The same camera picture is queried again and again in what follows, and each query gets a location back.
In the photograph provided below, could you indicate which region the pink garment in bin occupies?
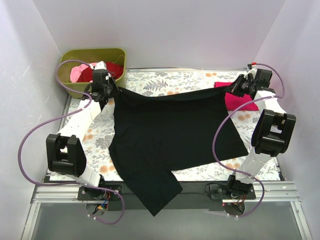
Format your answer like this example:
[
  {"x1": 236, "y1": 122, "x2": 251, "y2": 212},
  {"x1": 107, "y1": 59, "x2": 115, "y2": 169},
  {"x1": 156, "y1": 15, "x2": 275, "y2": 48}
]
[{"x1": 69, "y1": 62, "x2": 97, "y2": 83}]

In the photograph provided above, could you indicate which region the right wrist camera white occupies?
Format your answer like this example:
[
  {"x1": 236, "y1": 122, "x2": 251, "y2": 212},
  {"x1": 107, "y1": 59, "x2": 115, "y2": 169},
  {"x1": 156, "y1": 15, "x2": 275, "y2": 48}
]
[{"x1": 244, "y1": 62, "x2": 257, "y2": 78}]

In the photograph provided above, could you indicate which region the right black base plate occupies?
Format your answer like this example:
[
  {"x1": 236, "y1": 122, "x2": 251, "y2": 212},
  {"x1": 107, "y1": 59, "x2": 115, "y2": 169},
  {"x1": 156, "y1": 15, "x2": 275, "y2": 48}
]
[{"x1": 204, "y1": 182, "x2": 256, "y2": 201}]

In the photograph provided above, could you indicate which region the olive green plastic bin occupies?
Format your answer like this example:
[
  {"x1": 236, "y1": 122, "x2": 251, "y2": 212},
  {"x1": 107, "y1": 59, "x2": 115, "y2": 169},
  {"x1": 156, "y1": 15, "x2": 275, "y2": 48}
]
[{"x1": 57, "y1": 48, "x2": 126, "y2": 99}]

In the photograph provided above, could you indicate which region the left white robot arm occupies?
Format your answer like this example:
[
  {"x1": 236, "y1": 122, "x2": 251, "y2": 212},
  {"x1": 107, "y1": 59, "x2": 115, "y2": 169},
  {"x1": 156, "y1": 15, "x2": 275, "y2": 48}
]
[{"x1": 46, "y1": 66, "x2": 119, "y2": 187}]

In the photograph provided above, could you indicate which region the dark red garment in bin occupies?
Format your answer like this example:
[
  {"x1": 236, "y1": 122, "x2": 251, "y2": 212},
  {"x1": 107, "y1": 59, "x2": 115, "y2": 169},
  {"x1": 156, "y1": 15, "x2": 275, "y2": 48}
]
[{"x1": 76, "y1": 62, "x2": 124, "y2": 83}]

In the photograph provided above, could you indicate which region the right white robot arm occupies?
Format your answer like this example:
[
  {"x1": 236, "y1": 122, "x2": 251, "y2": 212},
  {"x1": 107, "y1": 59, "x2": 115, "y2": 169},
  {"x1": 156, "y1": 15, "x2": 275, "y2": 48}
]
[{"x1": 225, "y1": 64, "x2": 297, "y2": 198}]

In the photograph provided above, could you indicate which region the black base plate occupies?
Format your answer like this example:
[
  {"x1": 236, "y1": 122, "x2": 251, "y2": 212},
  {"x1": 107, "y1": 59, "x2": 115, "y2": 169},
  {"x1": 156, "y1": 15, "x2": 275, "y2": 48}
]
[
  {"x1": 77, "y1": 184, "x2": 122, "y2": 201},
  {"x1": 204, "y1": 182, "x2": 256, "y2": 201}
]

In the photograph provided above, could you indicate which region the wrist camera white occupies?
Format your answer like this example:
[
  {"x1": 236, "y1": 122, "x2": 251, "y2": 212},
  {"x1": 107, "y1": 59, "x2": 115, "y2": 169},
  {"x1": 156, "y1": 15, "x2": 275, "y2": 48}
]
[
  {"x1": 93, "y1": 61, "x2": 108, "y2": 72},
  {"x1": 244, "y1": 62, "x2": 257, "y2": 78}
]

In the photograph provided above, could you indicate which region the folded magenta t shirt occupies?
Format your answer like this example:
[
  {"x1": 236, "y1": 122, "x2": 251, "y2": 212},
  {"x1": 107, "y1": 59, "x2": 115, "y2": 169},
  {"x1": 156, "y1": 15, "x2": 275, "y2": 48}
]
[{"x1": 214, "y1": 82, "x2": 259, "y2": 111}]

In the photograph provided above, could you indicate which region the black t shirt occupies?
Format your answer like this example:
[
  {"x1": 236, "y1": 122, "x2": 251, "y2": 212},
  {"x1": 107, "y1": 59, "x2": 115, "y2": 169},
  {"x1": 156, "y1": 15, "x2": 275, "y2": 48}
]
[{"x1": 108, "y1": 87, "x2": 248, "y2": 216}]

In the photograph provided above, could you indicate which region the aluminium frame rail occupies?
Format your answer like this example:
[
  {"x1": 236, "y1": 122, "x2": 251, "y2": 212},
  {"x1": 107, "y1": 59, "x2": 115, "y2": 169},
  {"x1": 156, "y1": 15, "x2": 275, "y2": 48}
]
[{"x1": 31, "y1": 181, "x2": 300, "y2": 203}]

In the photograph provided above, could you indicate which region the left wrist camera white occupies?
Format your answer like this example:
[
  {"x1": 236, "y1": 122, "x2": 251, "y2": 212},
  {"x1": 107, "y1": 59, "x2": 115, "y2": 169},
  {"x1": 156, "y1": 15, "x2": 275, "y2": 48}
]
[{"x1": 93, "y1": 61, "x2": 108, "y2": 72}]

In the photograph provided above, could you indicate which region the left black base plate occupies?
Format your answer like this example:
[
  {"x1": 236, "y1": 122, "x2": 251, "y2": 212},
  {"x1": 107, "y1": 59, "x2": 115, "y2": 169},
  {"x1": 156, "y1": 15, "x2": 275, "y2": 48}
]
[{"x1": 77, "y1": 184, "x2": 122, "y2": 201}]

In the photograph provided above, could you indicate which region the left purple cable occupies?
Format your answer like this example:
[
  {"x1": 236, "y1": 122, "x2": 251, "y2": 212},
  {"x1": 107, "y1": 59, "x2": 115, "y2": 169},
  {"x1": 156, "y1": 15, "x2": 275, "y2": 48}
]
[{"x1": 17, "y1": 59, "x2": 125, "y2": 225}]

